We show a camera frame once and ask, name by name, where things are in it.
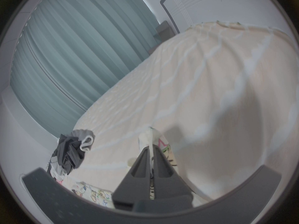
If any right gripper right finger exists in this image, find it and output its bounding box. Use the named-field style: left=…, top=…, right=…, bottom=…
left=153, top=146, right=194, bottom=199

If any bed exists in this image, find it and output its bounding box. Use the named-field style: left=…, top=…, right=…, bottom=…
left=58, top=0, right=297, bottom=207

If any black garment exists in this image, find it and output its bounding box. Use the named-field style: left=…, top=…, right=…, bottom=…
left=52, top=134, right=85, bottom=174

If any pile of clothes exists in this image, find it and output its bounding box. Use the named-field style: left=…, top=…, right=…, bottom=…
left=47, top=156, right=68, bottom=184

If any white printed pyjama top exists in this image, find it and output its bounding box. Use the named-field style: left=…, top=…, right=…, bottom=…
left=71, top=126, right=180, bottom=208

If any grey bedside table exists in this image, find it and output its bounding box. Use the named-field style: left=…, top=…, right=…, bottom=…
left=148, top=20, right=176, bottom=55

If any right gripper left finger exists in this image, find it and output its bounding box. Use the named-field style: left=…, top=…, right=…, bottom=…
left=112, top=146, right=150, bottom=209

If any grey garment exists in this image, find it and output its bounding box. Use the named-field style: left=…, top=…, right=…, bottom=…
left=71, top=129, right=95, bottom=152

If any blue-green curtain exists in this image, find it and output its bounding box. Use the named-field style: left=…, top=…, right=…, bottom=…
left=9, top=30, right=85, bottom=138
left=23, top=0, right=161, bottom=109

